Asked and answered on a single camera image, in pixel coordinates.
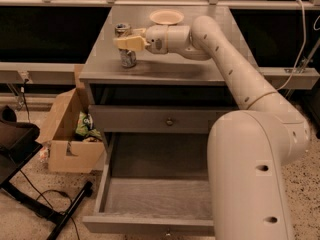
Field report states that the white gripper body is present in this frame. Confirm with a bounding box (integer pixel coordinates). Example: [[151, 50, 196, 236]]
[[146, 25, 190, 55]]

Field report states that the silver redbull can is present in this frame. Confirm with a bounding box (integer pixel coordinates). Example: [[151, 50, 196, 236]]
[[115, 23, 136, 69]]

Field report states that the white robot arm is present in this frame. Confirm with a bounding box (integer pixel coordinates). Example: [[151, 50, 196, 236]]
[[114, 16, 310, 240]]

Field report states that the closed grey top drawer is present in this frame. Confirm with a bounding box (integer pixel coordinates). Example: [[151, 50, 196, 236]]
[[89, 105, 231, 134]]

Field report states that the round brass drawer knob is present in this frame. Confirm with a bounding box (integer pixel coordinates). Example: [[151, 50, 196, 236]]
[[166, 118, 174, 126]]

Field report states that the grey wooden drawer cabinet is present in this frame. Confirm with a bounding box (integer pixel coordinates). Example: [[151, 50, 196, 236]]
[[79, 5, 267, 240]]

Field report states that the open grey middle drawer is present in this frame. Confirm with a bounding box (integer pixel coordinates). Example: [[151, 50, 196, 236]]
[[83, 133, 214, 236]]

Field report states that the beige paper bowl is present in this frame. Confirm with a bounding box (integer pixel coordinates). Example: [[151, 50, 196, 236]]
[[149, 9, 184, 25]]

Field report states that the green snack bag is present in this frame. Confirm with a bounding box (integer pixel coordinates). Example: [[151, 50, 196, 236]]
[[75, 112, 102, 142]]

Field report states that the brown cardboard box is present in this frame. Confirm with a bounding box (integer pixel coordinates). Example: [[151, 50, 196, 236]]
[[37, 65, 105, 173]]

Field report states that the black metal stand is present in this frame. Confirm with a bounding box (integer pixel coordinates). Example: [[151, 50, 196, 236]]
[[0, 106, 92, 240]]

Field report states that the white hanging cable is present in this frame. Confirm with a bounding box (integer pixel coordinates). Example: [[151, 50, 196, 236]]
[[275, 0, 308, 92]]

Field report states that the black floor cable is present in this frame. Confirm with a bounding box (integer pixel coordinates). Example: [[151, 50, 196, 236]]
[[19, 169, 81, 240]]

